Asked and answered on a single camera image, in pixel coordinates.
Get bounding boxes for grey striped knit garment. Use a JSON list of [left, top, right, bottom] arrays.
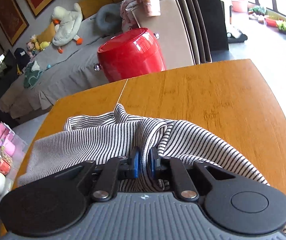
[[18, 103, 286, 237]]

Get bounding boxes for red round stool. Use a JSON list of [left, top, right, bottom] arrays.
[[93, 28, 166, 82]]

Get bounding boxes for grey covered sofa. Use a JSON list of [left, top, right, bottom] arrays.
[[0, 15, 121, 119]]

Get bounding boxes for beige cabinet box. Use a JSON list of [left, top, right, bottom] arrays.
[[131, 0, 200, 69]]

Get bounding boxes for grey neck pillow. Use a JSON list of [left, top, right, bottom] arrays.
[[95, 3, 122, 35]]

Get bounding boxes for white floor cleaner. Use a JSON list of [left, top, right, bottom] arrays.
[[225, 0, 245, 43]]

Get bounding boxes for yellow cushion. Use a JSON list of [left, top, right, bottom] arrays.
[[37, 22, 56, 44]]

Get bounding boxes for white goose plush toy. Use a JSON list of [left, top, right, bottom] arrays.
[[52, 3, 83, 54]]

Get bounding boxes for pink basin far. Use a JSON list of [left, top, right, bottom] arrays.
[[231, 0, 248, 13]]

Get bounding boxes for red plastic basin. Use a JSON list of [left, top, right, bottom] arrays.
[[265, 15, 282, 28]]

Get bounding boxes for red framed picture middle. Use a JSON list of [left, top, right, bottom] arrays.
[[0, 0, 29, 46]]

